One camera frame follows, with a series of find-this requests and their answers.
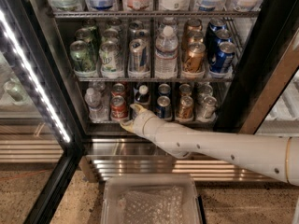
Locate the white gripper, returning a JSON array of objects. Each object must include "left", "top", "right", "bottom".
[{"left": 121, "top": 103, "right": 155, "bottom": 137}]

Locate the red coke can front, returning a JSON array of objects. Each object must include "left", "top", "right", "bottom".
[{"left": 110, "top": 95, "right": 128, "bottom": 120}]

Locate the red coke can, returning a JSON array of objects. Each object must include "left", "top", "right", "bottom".
[
  {"left": 111, "top": 83, "right": 126, "bottom": 97},
  {"left": 110, "top": 95, "right": 128, "bottom": 120}
]

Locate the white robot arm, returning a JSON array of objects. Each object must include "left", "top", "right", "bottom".
[{"left": 121, "top": 104, "right": 299, "bottom": 186}]

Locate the red coke can rear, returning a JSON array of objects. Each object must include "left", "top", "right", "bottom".
[{"left": 111, "top": 83, "right": 126, "bottom": 97}]

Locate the blue pepsi can bottom front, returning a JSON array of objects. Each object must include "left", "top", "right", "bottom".
[{"left": 156, "top": 96, "right": 172, "bottom": 119}]

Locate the clear water bottle bottom shelf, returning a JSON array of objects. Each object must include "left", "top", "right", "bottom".
[{"left": 84, "top": 88, "right": 106, "bottom": 122}]

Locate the clear water bottle shelf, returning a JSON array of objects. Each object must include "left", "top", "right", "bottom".
[
  {"left": 155, "top": 26, "right": 178, "bottom": 79},
  {"left": 84, "top": 88, "right": 106, "bottom": 122}
]

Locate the blue pepsi can bottom rear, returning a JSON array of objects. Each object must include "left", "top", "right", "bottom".
[{"left": 158, "top": 83, "right": 171, "bottom": 97}]

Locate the gold can bottom front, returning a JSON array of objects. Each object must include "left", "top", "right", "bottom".
[{"left": 176, "top": 96, "right": 193, "bottom": 119}]

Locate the gold can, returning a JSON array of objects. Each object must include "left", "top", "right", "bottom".
[
  {"left": 178, "top": 83, "right": 192, "bottom": 97},
  {"left": 183, "top": 42, "right": 206, "bottom": 73},
  {"left": 176, "top": 96, "right": 193, "bottom": 119}
]

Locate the gold can bottom rear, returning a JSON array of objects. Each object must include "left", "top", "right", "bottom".
[{"left": 178, "top": 83, "right": 192, "bottom": 97}]

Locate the silver red bull can front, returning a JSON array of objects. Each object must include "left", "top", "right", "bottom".
[{"left": 129, "top": 39, "right": 148, "bottom": 72}]

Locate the white 7up can front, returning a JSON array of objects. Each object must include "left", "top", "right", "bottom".
[{"left": 99, "top": 41, "right": 121, "bottom": 73}]

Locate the green can middle front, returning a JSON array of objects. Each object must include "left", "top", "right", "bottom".
[{"left": 70, "top": 40, "right": 95, "bottom": 73}]

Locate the silver can bottom rear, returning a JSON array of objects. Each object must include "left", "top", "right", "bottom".
[{"left": 197, "top": 83, "right": 213, "bottom": 99}]

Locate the clear water bottle middle shelf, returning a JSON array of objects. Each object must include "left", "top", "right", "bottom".
[{"left": 155, "top": 26, "right": 178, "bottom": 79}]

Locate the silver can bottom front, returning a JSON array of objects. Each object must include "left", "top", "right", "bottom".
[{"left": 197, "top": 95, "right": 218, "bottom": 120}]

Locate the gold can middle front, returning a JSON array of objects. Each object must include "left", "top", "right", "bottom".
[{"left": 183, "top": 42, "right": 206, "bottom": 73}]

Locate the glass fridge door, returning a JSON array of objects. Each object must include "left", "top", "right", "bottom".
[{"left": 0, "top": 0, "right": 83, "bottom": 224}]

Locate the blue pepsi can middle front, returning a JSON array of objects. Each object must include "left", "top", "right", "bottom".
[{"left": 209, "top": 41, "right": 235, "bottom": 74}]

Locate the dark soda bottle white cap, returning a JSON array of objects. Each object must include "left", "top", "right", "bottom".
[{"left": 135, "top": 85, "right": 150, "bottom": 108}]

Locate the clear plastic bin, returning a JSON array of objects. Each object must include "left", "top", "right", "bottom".
[{"left": 101, "top": 174, "right": 203, "bottom": 224}]

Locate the middle wire shelf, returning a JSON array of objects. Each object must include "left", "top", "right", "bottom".
[{"left": 72, "top": 76, "right": 233, "bottom": 83}]

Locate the wire shelf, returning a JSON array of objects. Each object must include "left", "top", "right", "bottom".
[
  {"left": 72, "top": 76, "right": 233, "bottom": 83},
  {"left": 50, "top": 10, "right": 259, "bottom": 19}
]

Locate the upper wire shelf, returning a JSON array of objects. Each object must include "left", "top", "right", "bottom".
[{"left": 50, "top": 10, "right": 259, "bottom": 19}]

